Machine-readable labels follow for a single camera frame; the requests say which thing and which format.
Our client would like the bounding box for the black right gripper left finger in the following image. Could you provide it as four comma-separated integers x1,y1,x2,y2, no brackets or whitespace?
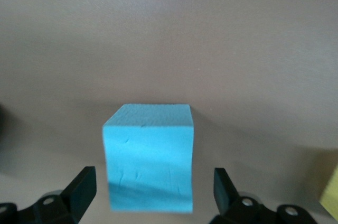
0,166,97,224

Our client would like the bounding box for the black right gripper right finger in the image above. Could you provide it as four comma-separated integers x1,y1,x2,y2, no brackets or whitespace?
211,167,316,224

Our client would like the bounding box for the light blue foam block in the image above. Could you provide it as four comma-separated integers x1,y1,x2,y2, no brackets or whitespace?
101,103,195,213

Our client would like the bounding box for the yellow foam block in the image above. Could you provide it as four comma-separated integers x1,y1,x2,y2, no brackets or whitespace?
319,164,338,213

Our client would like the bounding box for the brown table cover sheet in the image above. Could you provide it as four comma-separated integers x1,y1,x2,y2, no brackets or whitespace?
0,0,338,224

